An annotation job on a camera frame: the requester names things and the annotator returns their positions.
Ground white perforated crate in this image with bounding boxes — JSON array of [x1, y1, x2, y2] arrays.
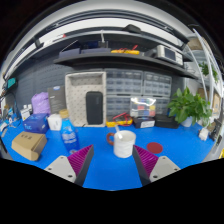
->
[[64, 71, 108, 128]]

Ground blue drink bottle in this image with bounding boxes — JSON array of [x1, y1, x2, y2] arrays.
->
[[59, 109, 81, 155]]

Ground clear organizer box, coloured parts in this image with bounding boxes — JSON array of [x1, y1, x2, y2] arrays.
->
[[129, 96, 157, 118]]

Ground yellow multimeter with red leads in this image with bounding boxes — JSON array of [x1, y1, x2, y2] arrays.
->
[[105, 112, 134, 128]]

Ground dark wall shelf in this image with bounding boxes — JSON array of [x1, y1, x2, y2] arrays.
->
[[53, 51, 199, 80]]

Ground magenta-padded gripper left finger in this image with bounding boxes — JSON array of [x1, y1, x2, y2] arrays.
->
[[44, 144, 95, 187]]

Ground grey small-parts drawer cabinet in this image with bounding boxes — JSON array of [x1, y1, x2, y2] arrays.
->
[[104, 68, 144, 97], [154, 96, 172, 116], [105, 95, 133, 121], [142, 71, 173, 98]]

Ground dark grey flat package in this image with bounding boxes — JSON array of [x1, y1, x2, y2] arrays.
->
[[47, 85, 68, 115]]

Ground small white box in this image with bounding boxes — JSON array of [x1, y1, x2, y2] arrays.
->
[[47, 113, 63, 132]]

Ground blue carton box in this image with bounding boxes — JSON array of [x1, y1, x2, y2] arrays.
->
[[22, 113, 50, 134]]

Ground small white bottle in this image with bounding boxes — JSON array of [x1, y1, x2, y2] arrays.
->
[[20, 104, 33, 121]]

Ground white spoon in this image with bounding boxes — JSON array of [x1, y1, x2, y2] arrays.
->
[[114, 124, 124, 139]]

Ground green potted plant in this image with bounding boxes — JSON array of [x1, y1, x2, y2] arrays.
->
[[166, 87, 213, 128]]

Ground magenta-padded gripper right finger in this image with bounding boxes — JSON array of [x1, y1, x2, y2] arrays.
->
[[131, 144, 181, 187]]

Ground black rectangular speaker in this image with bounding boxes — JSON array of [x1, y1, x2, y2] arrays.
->
[[85, 91, 104, 126]]

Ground white mug with brown handle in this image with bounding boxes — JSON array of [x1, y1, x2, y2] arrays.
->
[[106, 129, 137, 159]]

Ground white shelving rack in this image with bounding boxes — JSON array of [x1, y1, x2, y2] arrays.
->
[[186, 28, 224, 134]]

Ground teal object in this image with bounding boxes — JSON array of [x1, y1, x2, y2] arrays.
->
[[6, 77, 18, 90]]

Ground brown cardboard box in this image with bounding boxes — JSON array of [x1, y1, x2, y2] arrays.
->
[[11, 131, 48, 162]]

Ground flat black case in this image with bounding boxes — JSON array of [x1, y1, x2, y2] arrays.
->
[[154, 113, 180, 130]]

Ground white power adapter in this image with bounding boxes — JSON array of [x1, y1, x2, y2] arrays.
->
[[198, 127, 210, 142]]

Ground yellow tool with red leads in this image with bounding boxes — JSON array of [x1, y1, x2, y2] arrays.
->
[[110, 44, 141, 56]]

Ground black box with white label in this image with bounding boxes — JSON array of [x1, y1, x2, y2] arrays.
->
[[133, 116, 156, 130]]

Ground purple plastic bag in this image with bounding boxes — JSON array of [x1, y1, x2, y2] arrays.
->
[[31, 91, 52, 116]]

